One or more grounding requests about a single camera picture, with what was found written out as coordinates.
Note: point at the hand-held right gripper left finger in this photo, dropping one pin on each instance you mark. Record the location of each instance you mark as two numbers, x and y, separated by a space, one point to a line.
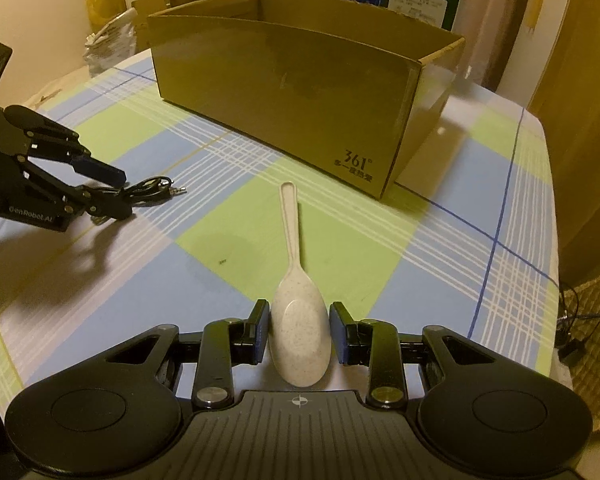
260 331

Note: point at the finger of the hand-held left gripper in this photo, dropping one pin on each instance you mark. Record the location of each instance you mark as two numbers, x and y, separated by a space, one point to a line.
112 207
100 169

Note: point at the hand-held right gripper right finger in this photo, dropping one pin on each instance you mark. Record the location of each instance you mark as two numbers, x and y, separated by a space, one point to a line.
338 332

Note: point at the white speckled rice spoon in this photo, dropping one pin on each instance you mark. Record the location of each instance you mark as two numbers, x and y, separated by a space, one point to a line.
300 330

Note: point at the plaid cloth desktop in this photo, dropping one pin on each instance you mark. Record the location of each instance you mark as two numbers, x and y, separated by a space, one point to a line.
330 240

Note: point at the small plain cardboard box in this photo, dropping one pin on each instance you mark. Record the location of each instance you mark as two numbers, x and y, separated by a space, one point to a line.
147 20

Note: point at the yellow quilted cloth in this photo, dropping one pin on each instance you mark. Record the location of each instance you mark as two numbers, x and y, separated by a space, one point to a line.
597 340

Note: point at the mustard yellow curtain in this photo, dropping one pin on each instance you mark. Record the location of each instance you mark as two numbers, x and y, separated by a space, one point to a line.
580 85

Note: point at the orange tape patch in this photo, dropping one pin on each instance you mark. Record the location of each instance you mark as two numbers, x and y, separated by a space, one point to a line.
538 0

